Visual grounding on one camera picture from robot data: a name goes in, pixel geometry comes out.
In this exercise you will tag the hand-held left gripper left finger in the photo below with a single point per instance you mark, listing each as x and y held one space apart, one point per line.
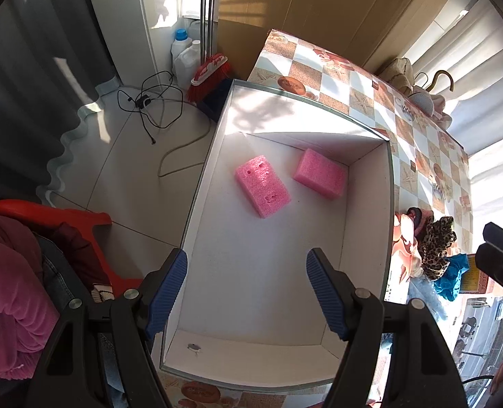
168 293

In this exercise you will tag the plain pink sponge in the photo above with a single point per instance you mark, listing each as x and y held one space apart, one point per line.
319 172

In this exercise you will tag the red broom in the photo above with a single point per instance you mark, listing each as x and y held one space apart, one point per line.
209 74

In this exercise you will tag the large brown cardboard sheet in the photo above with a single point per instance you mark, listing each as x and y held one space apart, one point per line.
319 0

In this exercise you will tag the dark dustpan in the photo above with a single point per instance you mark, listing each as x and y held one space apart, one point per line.
215 102

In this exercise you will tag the white curtain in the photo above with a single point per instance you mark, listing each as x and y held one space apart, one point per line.
481 72

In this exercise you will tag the pink sponge with holes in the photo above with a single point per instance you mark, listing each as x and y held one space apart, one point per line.
262 187

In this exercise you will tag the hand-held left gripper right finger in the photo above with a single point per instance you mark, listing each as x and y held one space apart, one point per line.
326 293

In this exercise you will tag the beige cloth bag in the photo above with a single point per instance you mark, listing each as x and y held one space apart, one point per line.
398 72

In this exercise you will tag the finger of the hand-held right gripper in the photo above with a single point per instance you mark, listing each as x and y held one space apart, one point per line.
496 263
500 236

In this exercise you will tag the dark grey curtain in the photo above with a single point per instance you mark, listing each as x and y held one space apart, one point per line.
30 93

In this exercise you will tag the grey fabric item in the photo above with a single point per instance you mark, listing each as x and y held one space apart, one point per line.
421 100

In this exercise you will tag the white bottle with blue cap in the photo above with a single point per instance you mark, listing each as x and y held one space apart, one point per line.
181 42

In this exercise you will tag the pale pink cloth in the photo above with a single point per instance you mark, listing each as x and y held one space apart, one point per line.
441 110

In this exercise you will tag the pink velvet garment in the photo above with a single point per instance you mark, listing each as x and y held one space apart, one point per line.
9 306

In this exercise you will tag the checkered printed tablecloth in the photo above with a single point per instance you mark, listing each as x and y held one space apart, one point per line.
362 89

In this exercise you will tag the leopard print scrunchie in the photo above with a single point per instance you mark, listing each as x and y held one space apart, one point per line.
436 246

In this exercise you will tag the large white cardboard box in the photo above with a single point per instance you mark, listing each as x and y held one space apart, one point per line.
251 263

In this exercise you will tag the blue cloth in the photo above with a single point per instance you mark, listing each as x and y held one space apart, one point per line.
453 276

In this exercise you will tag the white plastic jug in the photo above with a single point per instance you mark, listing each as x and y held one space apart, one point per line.
187 63

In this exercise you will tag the blue jeans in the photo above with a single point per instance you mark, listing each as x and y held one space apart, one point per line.
58 267

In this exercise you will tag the red plastic chair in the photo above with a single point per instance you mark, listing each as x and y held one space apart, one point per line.
77 221

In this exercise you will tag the maroon garment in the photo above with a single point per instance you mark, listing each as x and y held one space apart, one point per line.
77 246

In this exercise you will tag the brass hook hanger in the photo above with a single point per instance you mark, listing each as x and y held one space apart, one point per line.
441 75

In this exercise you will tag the orange floral packet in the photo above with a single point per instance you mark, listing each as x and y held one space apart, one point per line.
406 246

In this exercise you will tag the pink and dark knitted pad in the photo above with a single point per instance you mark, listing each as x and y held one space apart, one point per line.
424 225

